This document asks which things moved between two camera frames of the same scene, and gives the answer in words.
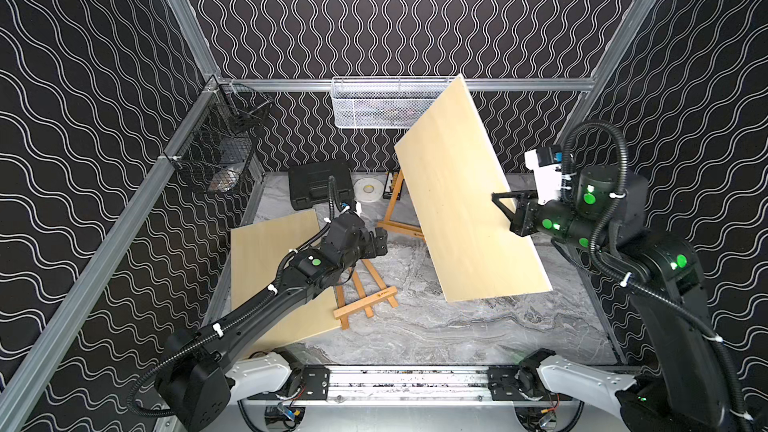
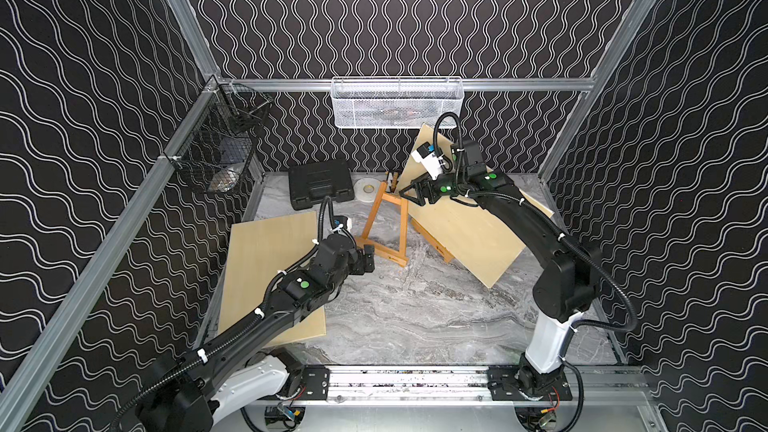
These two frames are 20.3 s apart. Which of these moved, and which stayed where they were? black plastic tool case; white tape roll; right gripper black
Moved: right gripper black
Stayed: black plastic tool case; white tape roll
